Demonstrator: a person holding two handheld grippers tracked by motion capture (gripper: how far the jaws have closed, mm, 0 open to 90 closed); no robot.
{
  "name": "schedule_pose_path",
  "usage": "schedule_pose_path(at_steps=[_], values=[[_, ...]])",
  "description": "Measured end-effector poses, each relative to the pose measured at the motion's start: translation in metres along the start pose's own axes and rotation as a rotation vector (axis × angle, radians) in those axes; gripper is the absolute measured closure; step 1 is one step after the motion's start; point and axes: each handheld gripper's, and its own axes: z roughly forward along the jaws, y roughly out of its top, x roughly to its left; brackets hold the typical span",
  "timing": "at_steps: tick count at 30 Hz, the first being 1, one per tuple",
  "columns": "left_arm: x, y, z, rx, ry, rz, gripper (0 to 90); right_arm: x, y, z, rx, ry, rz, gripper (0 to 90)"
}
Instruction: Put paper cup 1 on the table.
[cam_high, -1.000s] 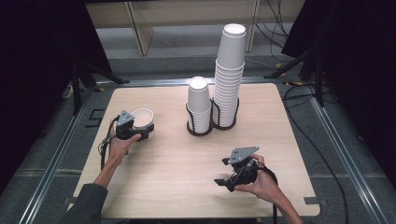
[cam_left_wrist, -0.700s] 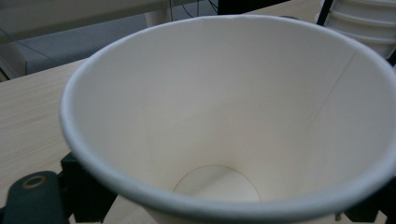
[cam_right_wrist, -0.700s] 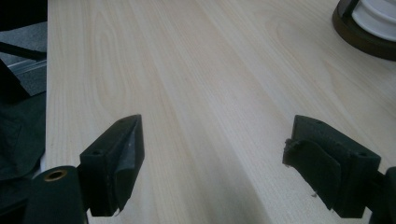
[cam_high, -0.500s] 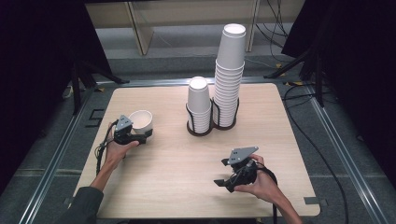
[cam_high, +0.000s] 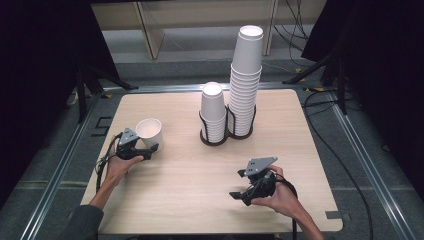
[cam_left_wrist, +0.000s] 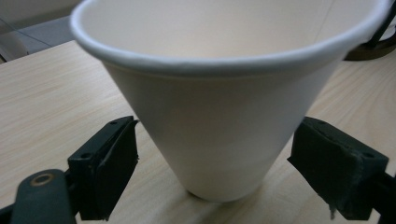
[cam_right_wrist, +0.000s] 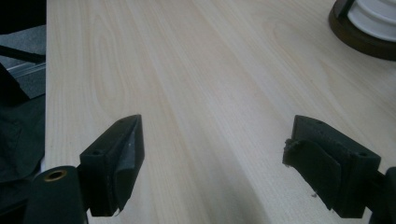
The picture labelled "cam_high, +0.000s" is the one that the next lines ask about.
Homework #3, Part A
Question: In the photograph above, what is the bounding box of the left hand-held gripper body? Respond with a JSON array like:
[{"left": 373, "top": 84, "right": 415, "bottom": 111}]
[{"left": 114, "top": 127, "right": 148, "bottom": 161}]

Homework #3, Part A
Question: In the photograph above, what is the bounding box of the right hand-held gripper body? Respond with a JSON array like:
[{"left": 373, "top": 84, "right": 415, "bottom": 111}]
[{"left": 244, "top": 156, "right": 279, "bottom": 206}]

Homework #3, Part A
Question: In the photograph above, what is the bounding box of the white paper cup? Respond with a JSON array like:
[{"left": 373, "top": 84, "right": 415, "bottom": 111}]
[{"left": 134, "top": 117, "right": 164, "bottom": 154}]

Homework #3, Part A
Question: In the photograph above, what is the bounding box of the dark wooden wire cup holder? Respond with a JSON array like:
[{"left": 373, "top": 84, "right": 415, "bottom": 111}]
[{"left": 198, "top": 103, "right": 258, "bottom": 147}]

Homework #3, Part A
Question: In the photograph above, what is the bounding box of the short stack of white cups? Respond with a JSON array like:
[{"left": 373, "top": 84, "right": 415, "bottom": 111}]
[{"left": 199, "top": 81, "right": 228, "bottom": 144}]

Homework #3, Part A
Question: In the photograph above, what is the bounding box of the tall stack of white cups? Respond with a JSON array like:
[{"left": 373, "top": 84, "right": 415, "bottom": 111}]
[{"left": 228, "top": 24, "right": 264, "bottom": 138}]

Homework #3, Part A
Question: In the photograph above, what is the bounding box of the person's left hand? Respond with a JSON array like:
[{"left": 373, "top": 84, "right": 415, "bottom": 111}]
[{"left": 105, "top": 154, "right": 145, "bottom": 188}]

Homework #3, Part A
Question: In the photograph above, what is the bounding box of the person's right hand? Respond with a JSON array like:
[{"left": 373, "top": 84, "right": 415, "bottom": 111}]
[{"left": 251, "top": 164, "right": 303, "bottom": 220}]

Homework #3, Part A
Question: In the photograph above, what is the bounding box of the black metal stand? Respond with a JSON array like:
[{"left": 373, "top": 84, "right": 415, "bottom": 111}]
[
  {"left": 75, "top": 64, "right": 140, "bottom": 124},
  {"left": 282, "top": 49, "right": 350, "bottom": 116}
]

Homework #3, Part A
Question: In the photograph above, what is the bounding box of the dark grey sleeve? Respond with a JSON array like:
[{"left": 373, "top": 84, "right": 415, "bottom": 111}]
[{"left": 58, "top": 204, "right": 105, "bottom": 240}]

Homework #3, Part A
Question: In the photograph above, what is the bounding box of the light wooden shelf unit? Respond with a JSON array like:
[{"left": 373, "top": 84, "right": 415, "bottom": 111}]
[{"left": 90, "top": 0, "right": 279, "bottom": 61}]

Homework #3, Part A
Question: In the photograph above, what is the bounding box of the black curtain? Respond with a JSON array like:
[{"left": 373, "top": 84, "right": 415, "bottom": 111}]
[
  {"left": 0, "top": 0, "right": 122, "bottom": 208},
  {"left": 301, "top": 0, "right": 424, "bottom": 191}
]

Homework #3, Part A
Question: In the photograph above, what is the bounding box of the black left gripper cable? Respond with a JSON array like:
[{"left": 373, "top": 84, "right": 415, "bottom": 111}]
[{"left": 94, "top": 132, "right": 124, "bottom": 194}]

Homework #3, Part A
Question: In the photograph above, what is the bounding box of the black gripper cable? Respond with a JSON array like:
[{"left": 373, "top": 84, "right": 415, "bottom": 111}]
[
  {"left": 94, "top": 132, "right": 124, "bottom": 194},
  {"left": 274, "top": 176, "right": 300, "bottom": 240}
]

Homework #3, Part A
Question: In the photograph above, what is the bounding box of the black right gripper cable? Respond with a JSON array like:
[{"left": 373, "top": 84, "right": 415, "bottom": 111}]
[{"left": 274, "top": 176, "right": 300, "bottom": 240}]

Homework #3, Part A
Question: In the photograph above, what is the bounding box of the metal floor rail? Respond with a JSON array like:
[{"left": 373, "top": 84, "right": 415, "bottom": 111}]
[
  {"left": 103, "top": 81, "right": 308, "bottom": 95},
  {"left": 328, "top": 89, "right": 418, "bottom": 240},
  {"left": 19, "top": 93, "right": 101, "bottom": 240}
]

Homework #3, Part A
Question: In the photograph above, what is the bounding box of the long black floor cable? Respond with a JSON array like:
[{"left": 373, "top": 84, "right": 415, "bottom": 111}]
[{"left": 302, "top": 89, "right": 375, "bottom": 240}]

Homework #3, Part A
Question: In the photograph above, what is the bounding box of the bundle of black cables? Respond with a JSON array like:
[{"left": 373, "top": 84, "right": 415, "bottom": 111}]
[{"left": 272, "top": 0, "right": 312, "bottom": 53}]

